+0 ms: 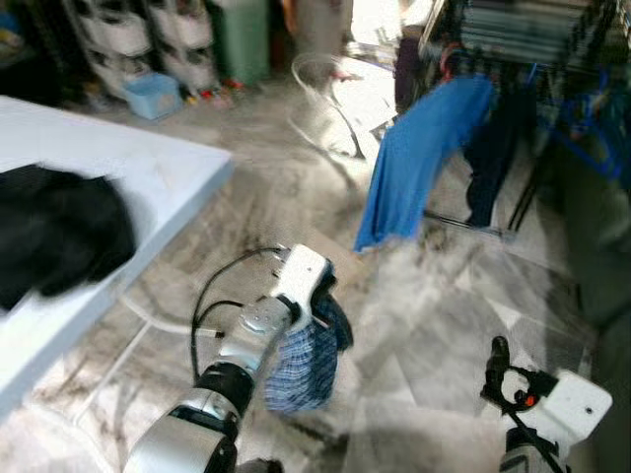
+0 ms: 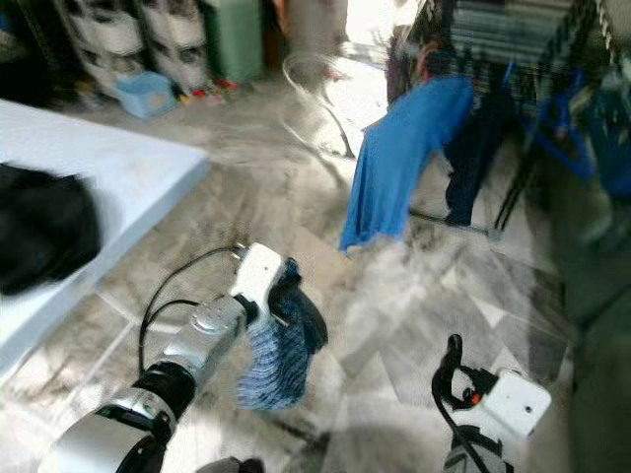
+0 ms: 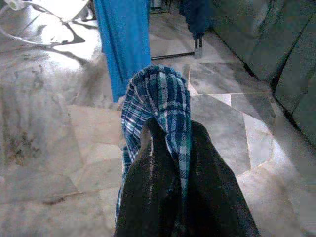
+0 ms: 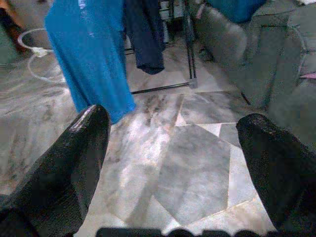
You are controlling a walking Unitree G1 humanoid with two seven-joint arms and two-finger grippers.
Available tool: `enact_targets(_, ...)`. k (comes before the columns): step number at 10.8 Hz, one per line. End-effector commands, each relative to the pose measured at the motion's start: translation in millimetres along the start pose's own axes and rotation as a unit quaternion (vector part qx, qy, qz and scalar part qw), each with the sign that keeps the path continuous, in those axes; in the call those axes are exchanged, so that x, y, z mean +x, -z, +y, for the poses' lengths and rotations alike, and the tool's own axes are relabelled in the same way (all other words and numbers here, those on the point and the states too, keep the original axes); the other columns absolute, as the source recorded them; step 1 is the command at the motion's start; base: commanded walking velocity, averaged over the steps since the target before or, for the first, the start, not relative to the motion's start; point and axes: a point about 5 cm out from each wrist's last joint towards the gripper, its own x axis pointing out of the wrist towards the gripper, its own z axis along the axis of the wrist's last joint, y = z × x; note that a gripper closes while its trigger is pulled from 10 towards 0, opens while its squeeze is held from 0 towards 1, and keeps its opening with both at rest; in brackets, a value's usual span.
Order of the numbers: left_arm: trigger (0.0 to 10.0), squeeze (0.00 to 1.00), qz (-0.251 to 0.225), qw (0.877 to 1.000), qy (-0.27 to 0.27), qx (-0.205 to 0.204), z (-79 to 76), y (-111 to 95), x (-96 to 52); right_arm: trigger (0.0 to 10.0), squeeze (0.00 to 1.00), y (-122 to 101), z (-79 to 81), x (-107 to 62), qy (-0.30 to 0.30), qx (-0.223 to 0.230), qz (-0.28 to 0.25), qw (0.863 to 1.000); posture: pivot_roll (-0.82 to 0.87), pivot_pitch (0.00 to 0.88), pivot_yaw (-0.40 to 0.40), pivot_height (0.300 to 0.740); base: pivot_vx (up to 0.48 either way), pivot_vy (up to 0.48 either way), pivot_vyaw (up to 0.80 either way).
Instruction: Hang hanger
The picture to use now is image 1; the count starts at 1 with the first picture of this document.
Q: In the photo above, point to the light blue plastic basket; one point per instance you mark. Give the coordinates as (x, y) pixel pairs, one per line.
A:
(153, 96)

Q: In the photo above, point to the white plastic folding table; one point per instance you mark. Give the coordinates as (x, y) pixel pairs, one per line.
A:
(148, 168)

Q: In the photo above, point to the green laundry hamper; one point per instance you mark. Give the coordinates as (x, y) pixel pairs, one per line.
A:
(242, 39)

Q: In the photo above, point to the grey sofa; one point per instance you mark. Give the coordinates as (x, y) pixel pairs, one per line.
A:
(596, 296)

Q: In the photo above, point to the bright blue t-shirt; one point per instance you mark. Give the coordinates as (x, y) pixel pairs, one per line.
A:
(424, 158)

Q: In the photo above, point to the white tube frame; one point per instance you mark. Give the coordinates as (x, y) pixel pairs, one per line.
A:
(301, 74)

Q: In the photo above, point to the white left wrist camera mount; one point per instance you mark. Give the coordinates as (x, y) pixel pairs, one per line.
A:
(301, 281)

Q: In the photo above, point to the black garment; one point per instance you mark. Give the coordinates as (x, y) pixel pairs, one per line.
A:
(59, 236)

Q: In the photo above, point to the blue plaid garment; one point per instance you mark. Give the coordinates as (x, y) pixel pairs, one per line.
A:
(301, 370)

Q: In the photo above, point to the grey plastic bin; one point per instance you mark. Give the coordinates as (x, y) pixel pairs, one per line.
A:
(320, 25)

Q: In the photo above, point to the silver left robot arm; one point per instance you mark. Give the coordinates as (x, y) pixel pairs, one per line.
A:
(197, 424)

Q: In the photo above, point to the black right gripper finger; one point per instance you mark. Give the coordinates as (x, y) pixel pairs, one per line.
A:
(499, 355)

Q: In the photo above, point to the navy blue garment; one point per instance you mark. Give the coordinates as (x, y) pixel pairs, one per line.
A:
(493, 158)

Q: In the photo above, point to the black metal drying rack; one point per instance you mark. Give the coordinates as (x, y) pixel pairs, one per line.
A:
(523, 39)

